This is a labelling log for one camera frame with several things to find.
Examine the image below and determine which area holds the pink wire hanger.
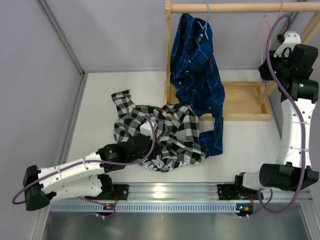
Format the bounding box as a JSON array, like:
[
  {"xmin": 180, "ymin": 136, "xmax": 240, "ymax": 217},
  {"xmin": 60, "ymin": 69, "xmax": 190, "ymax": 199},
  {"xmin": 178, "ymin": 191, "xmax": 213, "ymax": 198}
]
[{"xmin": 259, "ymin": 14, "xmax": 272, "ymax": 94}]

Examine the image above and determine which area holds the black white checkered shirt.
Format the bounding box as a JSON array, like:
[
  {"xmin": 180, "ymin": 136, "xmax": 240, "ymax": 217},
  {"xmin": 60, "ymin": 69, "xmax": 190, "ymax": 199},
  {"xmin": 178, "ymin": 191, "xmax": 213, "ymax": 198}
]
[{"xmin": 111, "ymin": 90, "xmax": 207, "ymax": 173}]

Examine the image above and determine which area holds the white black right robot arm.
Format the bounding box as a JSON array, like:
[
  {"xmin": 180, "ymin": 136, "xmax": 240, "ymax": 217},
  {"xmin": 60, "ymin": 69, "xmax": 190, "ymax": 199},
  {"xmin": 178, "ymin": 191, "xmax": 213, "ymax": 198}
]
[{"xmin": 232, "ymin": 44, "xmax": 319, "ymax": 199}]

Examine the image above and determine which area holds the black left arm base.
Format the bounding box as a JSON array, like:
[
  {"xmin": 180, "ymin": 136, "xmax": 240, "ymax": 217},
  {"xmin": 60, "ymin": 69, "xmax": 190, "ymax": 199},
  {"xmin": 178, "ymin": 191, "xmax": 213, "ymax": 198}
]
[{"xmin": 85, "ymin": 184, "xmax": 129, "ymax": 202}]

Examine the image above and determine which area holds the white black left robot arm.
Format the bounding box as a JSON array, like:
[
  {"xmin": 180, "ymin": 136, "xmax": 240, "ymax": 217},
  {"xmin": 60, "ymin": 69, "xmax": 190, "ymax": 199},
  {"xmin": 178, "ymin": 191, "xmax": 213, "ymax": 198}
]
[{"xmin": 23, "ymin": 133, "xmax": 160, "ymax": 212}]

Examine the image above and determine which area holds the light blue hanger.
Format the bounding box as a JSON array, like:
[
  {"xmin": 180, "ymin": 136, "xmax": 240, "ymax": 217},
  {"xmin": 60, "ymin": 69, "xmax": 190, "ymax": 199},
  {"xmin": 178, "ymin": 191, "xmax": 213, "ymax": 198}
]
[{"xmin": 196, "ymin": 2, "xmax": 211, "ymax": 40}]

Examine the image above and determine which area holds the blue plaid shirt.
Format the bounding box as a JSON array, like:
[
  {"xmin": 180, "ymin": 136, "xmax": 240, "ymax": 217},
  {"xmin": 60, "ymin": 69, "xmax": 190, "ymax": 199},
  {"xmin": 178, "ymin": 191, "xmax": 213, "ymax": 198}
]
[{"xmin": 170, "ymin": 13, "xmax": 226, "ymax": 157}]

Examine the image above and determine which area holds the wooden clothes rack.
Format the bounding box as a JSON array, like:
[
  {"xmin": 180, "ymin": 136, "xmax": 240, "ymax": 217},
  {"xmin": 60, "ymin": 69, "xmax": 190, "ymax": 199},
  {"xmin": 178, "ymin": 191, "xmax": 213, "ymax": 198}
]
[{"xmin": 164, "ymin": 0, "xmax": 320, "ymax": 121}]

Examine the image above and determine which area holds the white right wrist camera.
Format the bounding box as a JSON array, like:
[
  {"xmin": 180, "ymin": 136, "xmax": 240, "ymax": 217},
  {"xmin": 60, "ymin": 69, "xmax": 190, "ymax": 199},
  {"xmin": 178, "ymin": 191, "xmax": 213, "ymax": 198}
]
[{"xmin": 273, "ymin": 31, "xmax": 301, "ymax": 58}]

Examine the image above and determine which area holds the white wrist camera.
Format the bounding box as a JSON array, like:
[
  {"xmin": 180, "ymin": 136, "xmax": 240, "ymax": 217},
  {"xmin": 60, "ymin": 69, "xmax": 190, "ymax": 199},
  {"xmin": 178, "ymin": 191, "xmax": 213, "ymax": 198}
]
[
  {"xmin": 273, "ymin": 31, "xmax": 301, "ymax": 58},
  {"xmin": 140, "ymin": 121, "xmax": 153, "ymax": 137}
]

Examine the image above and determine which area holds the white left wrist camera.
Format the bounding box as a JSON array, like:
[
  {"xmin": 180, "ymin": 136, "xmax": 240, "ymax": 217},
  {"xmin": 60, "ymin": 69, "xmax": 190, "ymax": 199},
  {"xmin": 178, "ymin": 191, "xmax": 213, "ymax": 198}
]
[{"xmin": 140, "ymin": 121, "xmax": 153, "ymax": 137}]

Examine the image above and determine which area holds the aluminium mounting rail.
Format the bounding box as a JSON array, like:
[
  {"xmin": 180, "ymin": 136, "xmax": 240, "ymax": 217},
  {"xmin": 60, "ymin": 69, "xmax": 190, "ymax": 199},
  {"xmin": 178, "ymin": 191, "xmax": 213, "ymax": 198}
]
[{"xmin": 41, "ymin": 181, "xmax": 311, "ymax": 201}]

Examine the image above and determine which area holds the slotted grey cable duct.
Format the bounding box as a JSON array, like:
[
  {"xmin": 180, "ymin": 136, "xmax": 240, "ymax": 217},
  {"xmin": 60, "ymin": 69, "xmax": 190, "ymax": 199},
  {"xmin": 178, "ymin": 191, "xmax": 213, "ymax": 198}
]
[{"xmin": 50, "ymin": 202, "xmax": 243, "ymax": 213}]

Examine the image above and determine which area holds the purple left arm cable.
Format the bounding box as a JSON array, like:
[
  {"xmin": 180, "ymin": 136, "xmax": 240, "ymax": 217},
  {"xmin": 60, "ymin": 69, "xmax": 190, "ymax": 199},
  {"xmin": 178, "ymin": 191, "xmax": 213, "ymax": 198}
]
[{"xmin": 11, "ymin": 114, "xmax": 157, "ymax": 206}]

